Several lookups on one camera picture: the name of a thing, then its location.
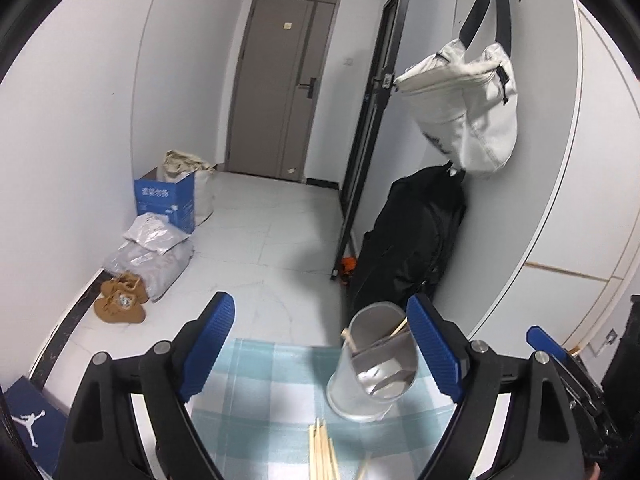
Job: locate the dark furniture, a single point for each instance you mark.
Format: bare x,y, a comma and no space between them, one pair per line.
627,345

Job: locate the teal checked tablecloth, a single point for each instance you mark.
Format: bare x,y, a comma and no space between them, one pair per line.
260,385

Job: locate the black backpack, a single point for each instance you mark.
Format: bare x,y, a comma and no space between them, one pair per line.
410,240

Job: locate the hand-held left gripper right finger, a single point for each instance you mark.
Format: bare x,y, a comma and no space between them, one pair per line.
435,345

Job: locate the white wardrobe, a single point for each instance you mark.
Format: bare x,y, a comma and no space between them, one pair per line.
575,210

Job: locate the small silver plastic package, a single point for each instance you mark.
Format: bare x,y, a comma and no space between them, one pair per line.
157,232

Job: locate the large silver plastic package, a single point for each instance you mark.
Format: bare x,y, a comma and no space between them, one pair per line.
160,270

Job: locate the white shoulder bag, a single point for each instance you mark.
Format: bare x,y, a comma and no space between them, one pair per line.
470,110

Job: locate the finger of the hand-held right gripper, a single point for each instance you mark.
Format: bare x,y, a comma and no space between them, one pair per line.
542,337

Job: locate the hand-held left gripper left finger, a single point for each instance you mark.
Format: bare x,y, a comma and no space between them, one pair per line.
212,345

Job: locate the white woven sack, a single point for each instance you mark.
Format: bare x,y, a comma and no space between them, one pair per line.
202,195

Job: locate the wall socket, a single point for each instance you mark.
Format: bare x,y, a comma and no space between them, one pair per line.
609,336

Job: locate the black metal frame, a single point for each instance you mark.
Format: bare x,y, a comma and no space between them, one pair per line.
372,125

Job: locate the metal utensil holder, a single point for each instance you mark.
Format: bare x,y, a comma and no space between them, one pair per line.
350,390

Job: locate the brown slipper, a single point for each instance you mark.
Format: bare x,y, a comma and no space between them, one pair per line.
117,310
127,285

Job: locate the blue shoe box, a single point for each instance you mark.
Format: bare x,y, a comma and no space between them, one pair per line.
30,420

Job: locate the grey door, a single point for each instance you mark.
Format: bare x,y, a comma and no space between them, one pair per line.
270,85

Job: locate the blue cardboard box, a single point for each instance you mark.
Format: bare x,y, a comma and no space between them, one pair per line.
165,200

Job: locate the wooden chopstick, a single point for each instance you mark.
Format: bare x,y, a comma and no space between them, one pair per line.
349,344
335,462
312,452
399,328
321,447
328,460

